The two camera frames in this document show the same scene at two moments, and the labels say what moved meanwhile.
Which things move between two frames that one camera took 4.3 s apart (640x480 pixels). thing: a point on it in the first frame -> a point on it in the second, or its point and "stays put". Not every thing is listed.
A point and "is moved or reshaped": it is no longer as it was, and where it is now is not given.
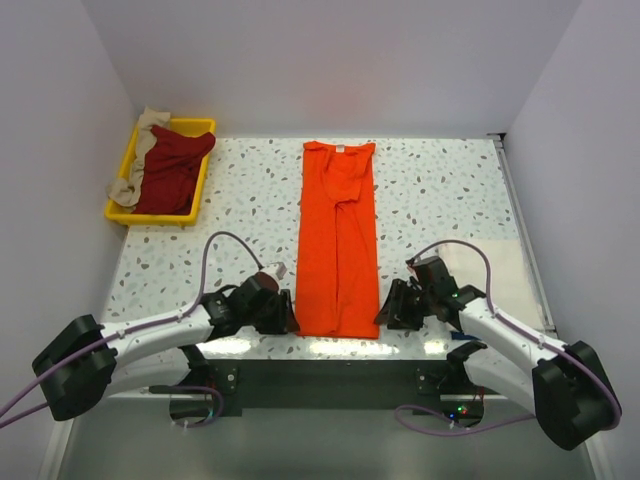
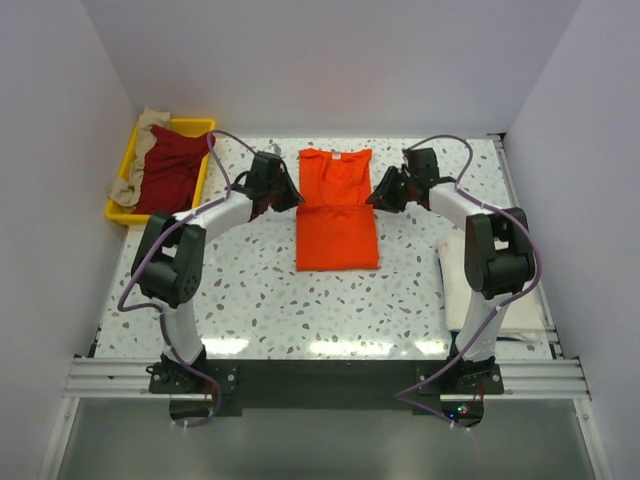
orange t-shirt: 338,288 is moved or reshaped
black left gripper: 284,321 -> 294,199
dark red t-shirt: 171,171 stays put
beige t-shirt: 121,192 stays put
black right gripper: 394,313 -> 382,197
